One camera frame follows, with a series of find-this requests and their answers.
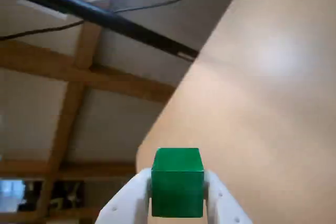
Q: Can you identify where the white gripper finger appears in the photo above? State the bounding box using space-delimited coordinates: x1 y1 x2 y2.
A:
96 168 154 224
202 169 253 224

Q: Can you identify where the wooden beam frame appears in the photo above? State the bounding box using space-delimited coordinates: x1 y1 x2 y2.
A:
0 22 179 224

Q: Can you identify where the green cube block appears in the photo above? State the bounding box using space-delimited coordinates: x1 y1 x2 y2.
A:
151 147 205 219

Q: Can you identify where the black pole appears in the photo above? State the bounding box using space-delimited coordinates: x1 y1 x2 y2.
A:
0 0 200 59

